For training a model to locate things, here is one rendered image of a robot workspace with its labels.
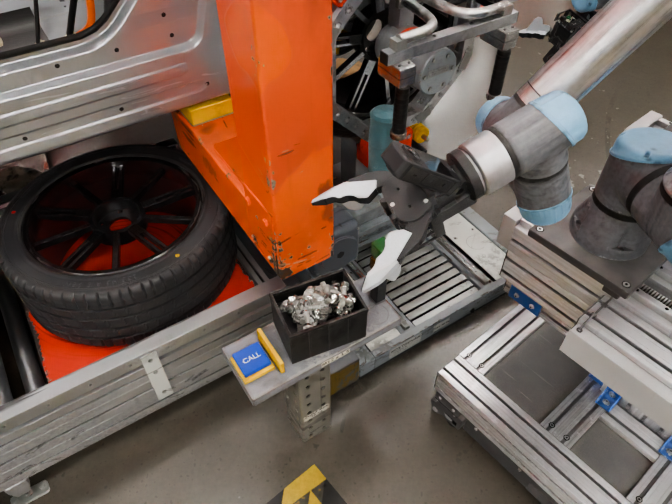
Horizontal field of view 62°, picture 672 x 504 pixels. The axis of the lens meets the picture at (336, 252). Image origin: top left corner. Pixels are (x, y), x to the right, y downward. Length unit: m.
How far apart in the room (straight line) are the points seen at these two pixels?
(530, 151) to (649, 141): 0.40
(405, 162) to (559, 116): 0.22
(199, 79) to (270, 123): 0.55
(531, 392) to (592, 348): 0.55
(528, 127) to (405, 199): 0.17
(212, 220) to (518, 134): 1.08
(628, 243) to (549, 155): 0.46
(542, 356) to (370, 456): 0.58
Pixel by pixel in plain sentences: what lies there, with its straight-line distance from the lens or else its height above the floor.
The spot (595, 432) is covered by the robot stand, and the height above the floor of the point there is 0.21.
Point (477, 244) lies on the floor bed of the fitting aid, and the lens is 2.20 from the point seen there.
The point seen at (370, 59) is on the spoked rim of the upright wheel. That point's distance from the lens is 1.77.
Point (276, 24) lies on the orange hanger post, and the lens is 1.05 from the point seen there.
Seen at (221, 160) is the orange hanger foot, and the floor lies 0.68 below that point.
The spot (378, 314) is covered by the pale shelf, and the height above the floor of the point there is 0.45.
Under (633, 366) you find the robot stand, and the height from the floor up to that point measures 0.73.
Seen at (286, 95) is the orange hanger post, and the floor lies 1.04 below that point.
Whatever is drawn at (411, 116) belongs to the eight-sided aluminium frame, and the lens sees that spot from 1.84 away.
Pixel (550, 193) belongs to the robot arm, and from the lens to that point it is 0.82.
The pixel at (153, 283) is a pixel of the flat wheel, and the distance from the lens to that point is 1.54.
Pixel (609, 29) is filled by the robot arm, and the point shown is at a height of 1.27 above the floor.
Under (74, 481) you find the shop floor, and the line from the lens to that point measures 1.88.
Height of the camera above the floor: 1.62
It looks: 47 degrees down
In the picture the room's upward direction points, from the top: straight up
